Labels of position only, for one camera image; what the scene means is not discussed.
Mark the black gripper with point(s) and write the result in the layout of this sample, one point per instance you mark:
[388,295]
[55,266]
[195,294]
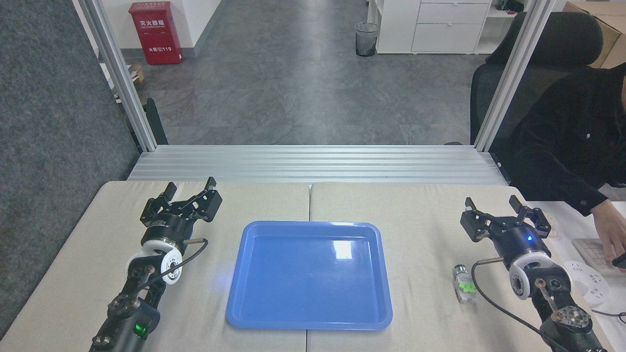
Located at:
[168,227]
[521,244]

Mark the switch part with green clip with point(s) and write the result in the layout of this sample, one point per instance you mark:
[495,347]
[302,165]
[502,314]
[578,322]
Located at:
[463,286]

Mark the blue plastic tray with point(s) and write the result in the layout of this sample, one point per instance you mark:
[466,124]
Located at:
[309,276]

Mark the person's hand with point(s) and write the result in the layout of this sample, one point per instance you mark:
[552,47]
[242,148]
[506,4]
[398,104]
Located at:
[611,230]

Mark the white keyboard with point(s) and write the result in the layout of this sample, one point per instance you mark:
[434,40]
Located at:
[591,252]

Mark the white power strip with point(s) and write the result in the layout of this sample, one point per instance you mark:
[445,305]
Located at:
[589,283]

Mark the person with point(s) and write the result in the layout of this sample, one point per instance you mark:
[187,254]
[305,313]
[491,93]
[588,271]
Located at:
[572,132]

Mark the small wooden block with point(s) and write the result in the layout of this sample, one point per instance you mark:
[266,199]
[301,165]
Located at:
[137,73]

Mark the red fire extinguisher box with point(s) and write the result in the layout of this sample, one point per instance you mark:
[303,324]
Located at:
[155,32]

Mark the black office chair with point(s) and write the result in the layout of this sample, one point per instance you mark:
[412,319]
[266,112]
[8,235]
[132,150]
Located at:
[552,44]

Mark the white drawer cabinet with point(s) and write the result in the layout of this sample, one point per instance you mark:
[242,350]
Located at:
[435,27]

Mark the brown cardboard box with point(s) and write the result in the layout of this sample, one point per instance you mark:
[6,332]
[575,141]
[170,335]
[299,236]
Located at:
[609,29]

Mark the black mesh waste bin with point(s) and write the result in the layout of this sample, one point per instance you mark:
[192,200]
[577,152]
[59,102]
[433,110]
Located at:
[366,39]

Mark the black post bracket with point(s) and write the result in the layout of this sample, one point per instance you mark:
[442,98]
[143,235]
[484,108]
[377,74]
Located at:
[155,122]

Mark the silver aluminium rail platform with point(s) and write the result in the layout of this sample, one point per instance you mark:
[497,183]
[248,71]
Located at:
[313,164]

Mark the silver aluminium post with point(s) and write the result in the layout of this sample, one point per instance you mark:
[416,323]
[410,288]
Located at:
[117,73]
[513,73]

